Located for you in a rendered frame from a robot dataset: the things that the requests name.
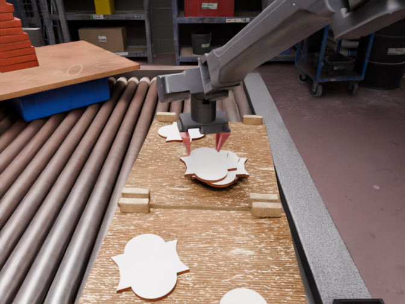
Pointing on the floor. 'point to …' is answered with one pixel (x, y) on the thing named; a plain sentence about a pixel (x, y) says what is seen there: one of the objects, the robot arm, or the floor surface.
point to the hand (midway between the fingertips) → (202, 151)
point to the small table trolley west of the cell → (316, 73)
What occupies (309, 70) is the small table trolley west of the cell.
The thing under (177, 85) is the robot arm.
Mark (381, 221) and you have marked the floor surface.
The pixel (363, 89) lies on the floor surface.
